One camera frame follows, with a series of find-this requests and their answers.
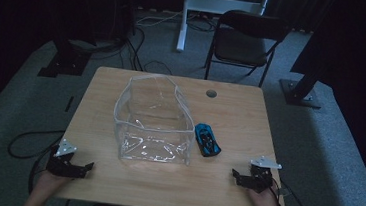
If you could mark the black stand with bolted base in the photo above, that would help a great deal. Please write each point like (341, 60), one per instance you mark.
(301, 90)

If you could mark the white desk frame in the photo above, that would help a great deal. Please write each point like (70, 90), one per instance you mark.
(186, 23)

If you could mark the small black strip on floor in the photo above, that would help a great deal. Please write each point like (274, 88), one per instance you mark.
(69, 103)

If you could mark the black stand with flat base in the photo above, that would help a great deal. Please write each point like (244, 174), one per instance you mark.
(66, 61)

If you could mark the black folding chair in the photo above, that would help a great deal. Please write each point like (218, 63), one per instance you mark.
(239, 47)

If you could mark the person's left hand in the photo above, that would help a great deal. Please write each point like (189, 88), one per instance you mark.
(49, 185)

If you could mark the blue toy car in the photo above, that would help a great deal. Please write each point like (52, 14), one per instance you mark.
(207, 140)

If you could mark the round grey table grommet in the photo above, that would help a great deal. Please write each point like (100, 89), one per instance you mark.
(211, 93)

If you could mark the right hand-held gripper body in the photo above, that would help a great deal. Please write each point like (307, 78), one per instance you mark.
(260, 177)

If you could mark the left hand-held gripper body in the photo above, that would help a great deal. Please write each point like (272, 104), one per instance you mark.
(62, 164)

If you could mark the transparent plastic bag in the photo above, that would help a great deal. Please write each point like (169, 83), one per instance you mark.
(153, 127)

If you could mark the person's right hand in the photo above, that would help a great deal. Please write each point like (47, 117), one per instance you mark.
(265, 204)

